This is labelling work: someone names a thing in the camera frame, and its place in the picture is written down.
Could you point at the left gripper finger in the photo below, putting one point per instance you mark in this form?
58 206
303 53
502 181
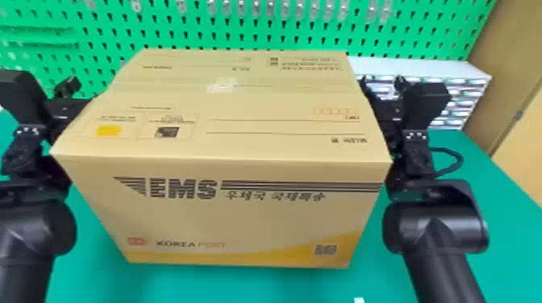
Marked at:
67 87

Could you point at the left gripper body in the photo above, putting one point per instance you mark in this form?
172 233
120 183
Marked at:
63 113

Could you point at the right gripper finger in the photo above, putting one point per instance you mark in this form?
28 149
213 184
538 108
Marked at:
401 84
366 88

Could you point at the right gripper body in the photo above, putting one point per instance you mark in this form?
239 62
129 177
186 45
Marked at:
386 115

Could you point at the cardboard box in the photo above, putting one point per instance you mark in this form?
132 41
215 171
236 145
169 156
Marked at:
228 169

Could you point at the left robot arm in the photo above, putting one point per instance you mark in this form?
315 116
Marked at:
29 237

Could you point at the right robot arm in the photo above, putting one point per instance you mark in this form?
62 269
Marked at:
436 237

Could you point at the white drawer cabinet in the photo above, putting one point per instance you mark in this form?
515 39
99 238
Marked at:
457 91

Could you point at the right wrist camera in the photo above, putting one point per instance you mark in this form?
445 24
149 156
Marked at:
427 105

